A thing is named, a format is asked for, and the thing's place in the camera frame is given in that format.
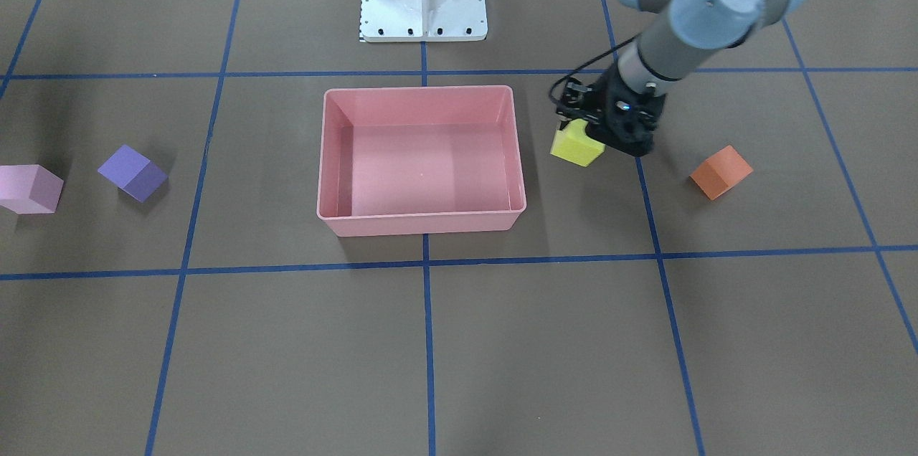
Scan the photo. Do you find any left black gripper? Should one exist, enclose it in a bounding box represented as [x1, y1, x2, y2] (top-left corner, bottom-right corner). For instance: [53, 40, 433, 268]
[555, 68, 666, 158]

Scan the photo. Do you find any yellow foam block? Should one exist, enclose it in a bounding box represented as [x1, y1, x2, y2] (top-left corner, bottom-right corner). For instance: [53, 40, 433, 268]
[549, 119, 606, 166]

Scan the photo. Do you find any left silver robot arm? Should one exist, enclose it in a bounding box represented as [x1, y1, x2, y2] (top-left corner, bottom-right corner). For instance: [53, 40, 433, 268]
[550, 0, 805, 166]

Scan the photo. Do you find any pink plastic bin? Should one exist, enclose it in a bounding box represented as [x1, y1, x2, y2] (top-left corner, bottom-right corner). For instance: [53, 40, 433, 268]
[316, 85, 527, 237]

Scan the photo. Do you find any orange foam block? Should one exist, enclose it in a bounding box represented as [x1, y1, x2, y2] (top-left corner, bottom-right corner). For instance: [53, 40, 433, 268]
[691, 145, 753, 201]

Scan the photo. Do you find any purple foam block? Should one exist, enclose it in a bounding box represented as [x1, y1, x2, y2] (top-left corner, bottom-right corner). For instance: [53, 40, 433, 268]
[96, 144, 168, 202]

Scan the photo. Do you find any pink foam block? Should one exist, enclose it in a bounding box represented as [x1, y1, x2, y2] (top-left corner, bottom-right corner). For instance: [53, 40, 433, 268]
[1, 164, 65, 214]

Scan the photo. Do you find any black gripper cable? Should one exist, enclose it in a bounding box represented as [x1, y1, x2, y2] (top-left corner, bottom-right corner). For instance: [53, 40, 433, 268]
[549, 47, 639, 109]

